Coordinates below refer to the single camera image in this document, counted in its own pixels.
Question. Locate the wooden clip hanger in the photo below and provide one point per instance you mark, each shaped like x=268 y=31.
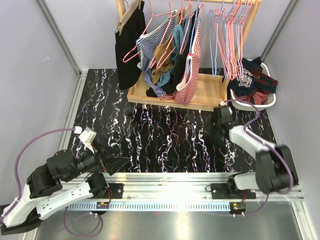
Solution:
x=125 y=14

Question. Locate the bundle of empty pink hangers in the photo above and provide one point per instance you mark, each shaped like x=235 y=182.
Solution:
x=229 y=27

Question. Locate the white perforated plastic basket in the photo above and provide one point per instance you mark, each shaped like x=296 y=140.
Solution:
x=271 y=99

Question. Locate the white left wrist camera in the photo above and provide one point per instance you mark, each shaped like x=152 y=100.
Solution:
x=86 y=136

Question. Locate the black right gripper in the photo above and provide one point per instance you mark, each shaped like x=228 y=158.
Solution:
x=208 y=130

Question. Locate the maroon tank top grey trim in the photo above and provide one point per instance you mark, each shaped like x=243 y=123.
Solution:
x=258 y=98

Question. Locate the wooden clothes rack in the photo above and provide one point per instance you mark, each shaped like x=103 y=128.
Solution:
x=211 y=90

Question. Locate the teal tank top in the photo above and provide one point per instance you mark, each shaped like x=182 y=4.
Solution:
x=163 y=74

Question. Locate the pink hanger brown top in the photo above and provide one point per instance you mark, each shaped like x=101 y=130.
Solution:
x=168 y=43

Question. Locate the red white striped tank top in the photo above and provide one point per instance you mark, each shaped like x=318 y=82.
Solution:
x=185 y=85

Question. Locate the navy tank top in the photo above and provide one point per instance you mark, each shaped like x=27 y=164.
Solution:
x=254 y=80

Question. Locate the black garment on rack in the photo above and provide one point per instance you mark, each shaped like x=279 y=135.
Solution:
x=166 y=50

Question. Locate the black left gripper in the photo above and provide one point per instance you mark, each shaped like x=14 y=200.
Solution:
x=113 y=163

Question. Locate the brown tank top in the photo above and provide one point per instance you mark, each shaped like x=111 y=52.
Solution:
x=167 y=51

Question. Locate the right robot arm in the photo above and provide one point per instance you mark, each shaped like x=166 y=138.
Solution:
x=275 y=170

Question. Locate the black skirt on rack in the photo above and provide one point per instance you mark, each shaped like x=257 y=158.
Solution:
x=126 y=55

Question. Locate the aluminium mounting rail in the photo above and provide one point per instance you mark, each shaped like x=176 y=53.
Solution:
x=162 y=192

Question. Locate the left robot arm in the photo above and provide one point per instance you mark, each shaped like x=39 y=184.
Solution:
x=63 y=180

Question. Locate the light blue wire hanger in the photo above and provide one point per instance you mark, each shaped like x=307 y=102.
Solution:
x=214 y=38
x=193 y=36

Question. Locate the blue white striped tank top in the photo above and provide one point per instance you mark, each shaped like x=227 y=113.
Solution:
x=146 y=45

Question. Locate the black marble pattern mat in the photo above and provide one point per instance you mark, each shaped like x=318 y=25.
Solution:
x=156 y=139

